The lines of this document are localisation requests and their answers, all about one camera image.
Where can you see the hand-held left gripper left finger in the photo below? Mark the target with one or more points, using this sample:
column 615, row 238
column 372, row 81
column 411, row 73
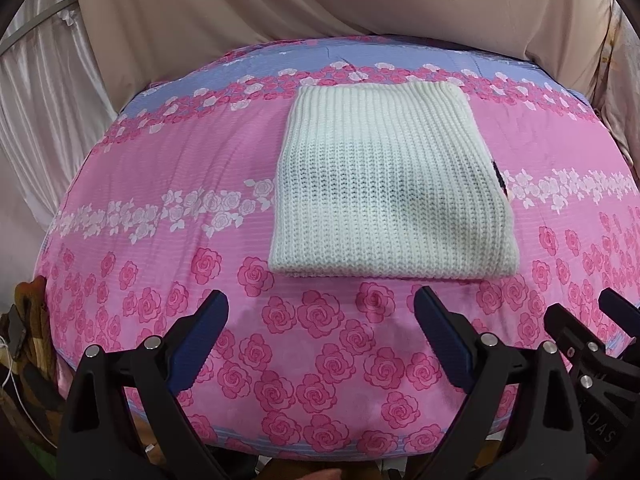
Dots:
column 200, row 340

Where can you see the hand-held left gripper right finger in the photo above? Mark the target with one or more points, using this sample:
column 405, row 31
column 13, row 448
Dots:
column 445, row 340

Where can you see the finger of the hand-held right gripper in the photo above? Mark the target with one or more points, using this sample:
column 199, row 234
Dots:
column 622, row 312
column 575, row 335

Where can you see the white knit sweater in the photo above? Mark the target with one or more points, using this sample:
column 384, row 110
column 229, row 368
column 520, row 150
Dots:
column 390, row 185

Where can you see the brown padded object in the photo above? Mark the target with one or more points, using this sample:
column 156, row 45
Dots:
column 30, row 390

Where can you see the pink floral blanket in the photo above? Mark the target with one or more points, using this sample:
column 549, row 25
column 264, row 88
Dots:
column 175, row 160

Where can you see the cream patterned cloth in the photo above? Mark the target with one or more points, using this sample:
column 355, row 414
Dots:
column 622, row 85

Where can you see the white satin curtain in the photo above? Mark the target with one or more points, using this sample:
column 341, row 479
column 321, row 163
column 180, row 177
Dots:
column 45, row 110

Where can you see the beige curtain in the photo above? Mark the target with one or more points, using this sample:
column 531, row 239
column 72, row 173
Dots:
column 300, row 5

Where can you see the curved white rod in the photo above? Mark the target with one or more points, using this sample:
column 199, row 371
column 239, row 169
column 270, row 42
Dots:
column 35, row 22

